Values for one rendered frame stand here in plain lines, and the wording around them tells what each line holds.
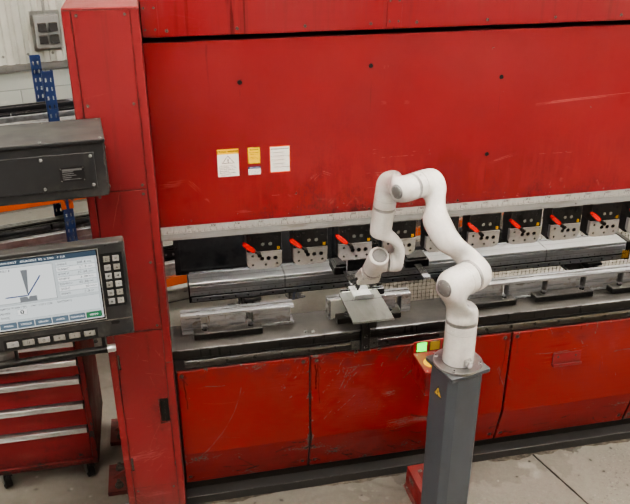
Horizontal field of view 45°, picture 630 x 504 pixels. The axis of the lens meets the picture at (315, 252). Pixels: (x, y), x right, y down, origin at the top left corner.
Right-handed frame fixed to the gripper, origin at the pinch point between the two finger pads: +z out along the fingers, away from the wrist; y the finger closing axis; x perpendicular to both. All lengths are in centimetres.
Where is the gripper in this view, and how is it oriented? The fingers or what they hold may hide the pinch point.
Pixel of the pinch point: (364, 284)
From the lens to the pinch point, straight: 338.7
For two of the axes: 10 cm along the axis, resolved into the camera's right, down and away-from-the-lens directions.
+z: -1.4, 4.2, 9.0
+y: -9.8, 0.9, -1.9
